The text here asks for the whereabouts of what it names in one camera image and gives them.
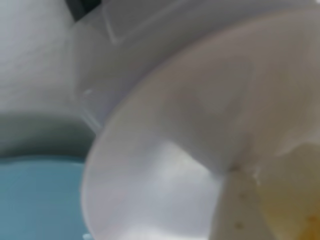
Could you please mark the white toy train car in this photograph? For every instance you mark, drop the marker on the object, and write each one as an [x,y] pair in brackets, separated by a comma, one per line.
[137,50]

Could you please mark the blue dish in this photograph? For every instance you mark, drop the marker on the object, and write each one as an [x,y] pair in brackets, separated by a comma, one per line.
[37,200]

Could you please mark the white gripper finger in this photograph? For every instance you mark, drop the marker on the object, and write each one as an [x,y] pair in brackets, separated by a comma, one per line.
[237,212]

